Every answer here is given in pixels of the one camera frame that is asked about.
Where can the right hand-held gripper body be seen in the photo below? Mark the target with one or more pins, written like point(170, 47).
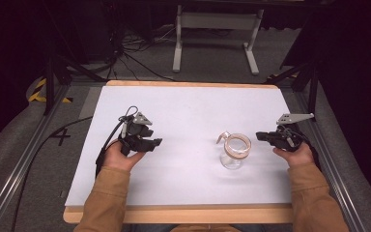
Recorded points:
point(288, 135)

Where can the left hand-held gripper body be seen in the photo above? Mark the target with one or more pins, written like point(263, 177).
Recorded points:
point(136, 132)

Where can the clear glass jar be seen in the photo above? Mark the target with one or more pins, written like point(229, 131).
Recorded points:
point(235, 150)

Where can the person's right hand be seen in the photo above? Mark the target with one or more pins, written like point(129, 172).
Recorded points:
point(298, 156)

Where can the person's left hand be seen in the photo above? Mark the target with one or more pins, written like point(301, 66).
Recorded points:
point(119, 158)

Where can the white table mat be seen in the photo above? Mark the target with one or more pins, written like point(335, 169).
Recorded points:
point(186, 129)

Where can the black tripod stand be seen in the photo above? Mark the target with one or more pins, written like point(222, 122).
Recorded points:
point(58, 64)
point(302, 77)

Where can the yellow black floor tape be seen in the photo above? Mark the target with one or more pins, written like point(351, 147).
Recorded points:
point(38, 93)

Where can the grey metal stand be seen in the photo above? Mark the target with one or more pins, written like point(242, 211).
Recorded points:
point(217, 35)

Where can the aluminium rail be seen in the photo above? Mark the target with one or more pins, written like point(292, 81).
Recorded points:
point(19, 167)
point(331, 167)

